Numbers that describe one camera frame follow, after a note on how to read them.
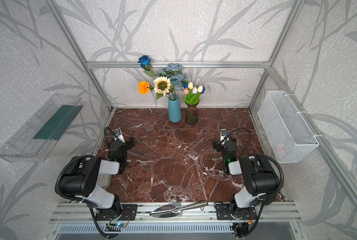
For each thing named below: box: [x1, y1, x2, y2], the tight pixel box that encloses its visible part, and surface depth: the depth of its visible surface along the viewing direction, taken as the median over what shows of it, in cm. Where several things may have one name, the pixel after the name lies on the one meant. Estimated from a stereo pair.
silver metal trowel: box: [149, 201, 208, 218], surface depth 75 cm
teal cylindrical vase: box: [168, 97, 182, 123], surface depth 105 cm
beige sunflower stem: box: [153, 76, 175, 101], surface depth 77 cm
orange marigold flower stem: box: [138, 80, 154, 95], surface depth 83 cm
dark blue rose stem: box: [138, 55, 156, 78], surface depth 91 cm
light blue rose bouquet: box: [158, 62, 188, 100], surface depth 91 cm
